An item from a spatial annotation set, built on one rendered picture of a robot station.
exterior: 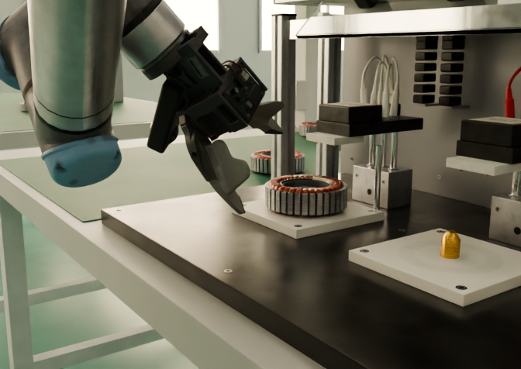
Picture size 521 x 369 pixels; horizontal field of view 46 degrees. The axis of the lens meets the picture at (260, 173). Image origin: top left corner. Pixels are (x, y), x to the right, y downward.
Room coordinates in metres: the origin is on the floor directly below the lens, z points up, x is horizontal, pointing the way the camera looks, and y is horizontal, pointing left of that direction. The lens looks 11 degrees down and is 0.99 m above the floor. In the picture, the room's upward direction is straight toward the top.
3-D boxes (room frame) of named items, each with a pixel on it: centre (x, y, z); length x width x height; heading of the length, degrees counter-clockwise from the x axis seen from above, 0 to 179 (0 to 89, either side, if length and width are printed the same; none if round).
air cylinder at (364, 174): (0.89, -0.18, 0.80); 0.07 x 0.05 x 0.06; 34
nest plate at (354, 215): (0.81, -0.06, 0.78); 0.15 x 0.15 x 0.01; 34
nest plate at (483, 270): (0.61, -0.20, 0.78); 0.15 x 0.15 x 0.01; 34
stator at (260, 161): (1.24, -0.04, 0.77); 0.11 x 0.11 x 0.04
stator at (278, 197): (0.81, -0.06, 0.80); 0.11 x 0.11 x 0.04
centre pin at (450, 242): (0.61, -0.20, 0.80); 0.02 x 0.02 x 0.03
